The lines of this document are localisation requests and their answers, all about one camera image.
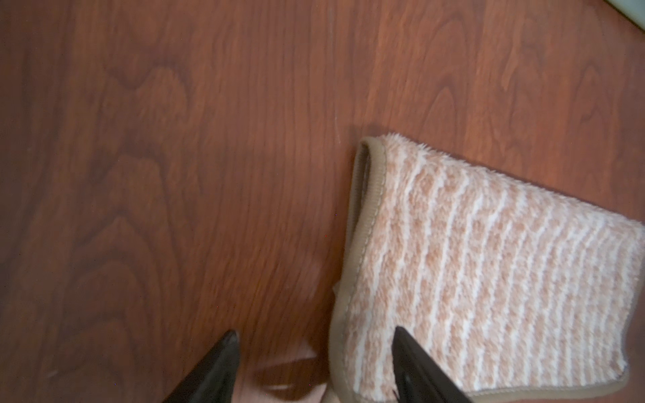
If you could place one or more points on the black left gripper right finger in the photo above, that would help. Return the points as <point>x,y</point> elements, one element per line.
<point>418,377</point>

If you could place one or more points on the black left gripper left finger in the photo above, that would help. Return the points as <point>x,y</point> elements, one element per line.
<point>213,378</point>

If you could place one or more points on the mint green perforated plastic basket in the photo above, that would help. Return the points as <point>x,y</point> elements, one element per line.
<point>634,10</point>

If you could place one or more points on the pink striped square dishcloth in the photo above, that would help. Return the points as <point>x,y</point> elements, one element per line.
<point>515,291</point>

